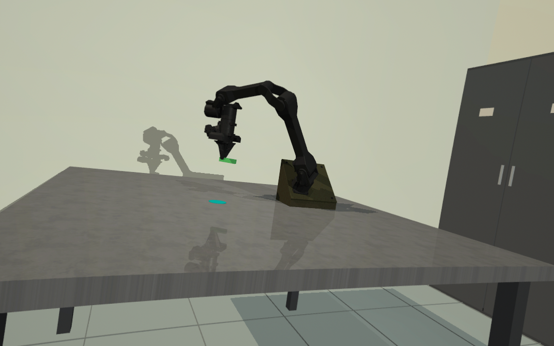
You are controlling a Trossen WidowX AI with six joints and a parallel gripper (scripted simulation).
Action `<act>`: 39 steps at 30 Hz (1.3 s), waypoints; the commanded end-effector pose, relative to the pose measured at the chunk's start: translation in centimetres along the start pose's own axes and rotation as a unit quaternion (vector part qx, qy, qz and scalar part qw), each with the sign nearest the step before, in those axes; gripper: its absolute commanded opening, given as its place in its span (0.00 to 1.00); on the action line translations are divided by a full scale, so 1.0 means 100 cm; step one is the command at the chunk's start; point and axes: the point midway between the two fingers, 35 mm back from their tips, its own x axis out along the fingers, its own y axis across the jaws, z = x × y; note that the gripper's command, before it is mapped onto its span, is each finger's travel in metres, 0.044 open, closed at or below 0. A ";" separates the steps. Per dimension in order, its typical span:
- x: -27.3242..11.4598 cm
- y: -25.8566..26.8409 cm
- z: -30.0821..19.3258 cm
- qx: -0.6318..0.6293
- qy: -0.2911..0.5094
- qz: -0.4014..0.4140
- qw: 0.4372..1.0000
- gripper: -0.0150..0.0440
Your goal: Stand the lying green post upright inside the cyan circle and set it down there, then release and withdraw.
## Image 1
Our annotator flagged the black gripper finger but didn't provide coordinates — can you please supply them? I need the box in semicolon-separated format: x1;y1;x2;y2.
225;143;236;158
214;140;231;160

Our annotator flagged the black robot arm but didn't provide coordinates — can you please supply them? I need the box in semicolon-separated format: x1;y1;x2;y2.
204;80;318;195

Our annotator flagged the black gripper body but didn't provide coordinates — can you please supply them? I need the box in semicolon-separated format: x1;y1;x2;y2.
209;119;241;143

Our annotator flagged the green rectangular post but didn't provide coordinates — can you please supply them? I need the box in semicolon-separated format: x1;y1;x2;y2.
219;158;237;164

